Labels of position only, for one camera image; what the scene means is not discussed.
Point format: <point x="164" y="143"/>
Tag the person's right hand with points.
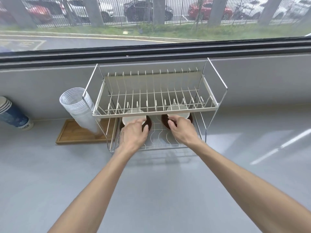
<point x="184" y="131"/>

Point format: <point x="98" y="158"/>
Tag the person's left hand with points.
<point x="132" y="137"/>

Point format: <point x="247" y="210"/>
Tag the person's right thumb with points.
<point x="172" y="124"/>

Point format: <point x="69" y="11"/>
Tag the person's left thumb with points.
<point x="145" y="129"/>

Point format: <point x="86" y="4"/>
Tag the white ceramic bowl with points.
<point x="130" y="118"/>
<point x="181" y="111"/>

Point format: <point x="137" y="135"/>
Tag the person's left forearm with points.
<point x="97" y="189"/>

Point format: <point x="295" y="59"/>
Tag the person's right forearm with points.
<point x="243" y="184"/>

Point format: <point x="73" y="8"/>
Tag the dark brown bowl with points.
<point x="149" y="122"/>
<point x="165" y="123"/>

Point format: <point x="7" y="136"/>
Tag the two-tier metal dish rack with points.
<point x="155" y="114"/>

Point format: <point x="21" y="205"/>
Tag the stack of clear plastic cups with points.
<point x="77" y="106"/>

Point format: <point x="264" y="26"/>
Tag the wooden tray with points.
<point x="70" y="134"/>

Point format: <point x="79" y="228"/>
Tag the black metal fence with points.
<point x="179" y="12"/>

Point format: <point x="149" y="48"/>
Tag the thin tree trunk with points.
<point x="198" y="13"/>

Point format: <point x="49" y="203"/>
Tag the grey concrete pillar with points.
<point x="270" y="9"/>
<point x="159" y="10"/>
<point x="17" y="10"/>
<point x="93" y="10"/>
<point x="218" y="10"/>

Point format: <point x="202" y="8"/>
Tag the red car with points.
<point x="203" y="9"/>
<point x="40" y="12"/>

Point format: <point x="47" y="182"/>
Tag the black car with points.
<point x="141" y="9"/>

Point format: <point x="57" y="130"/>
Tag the white car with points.
<point x="250" y="8"/>
<point x="108" y="10"/>

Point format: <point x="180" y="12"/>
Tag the stack of blue paper cups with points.
<point x="12" y="116"/>

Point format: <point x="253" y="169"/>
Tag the dark window frame rail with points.
<point x="155" y="52"/>

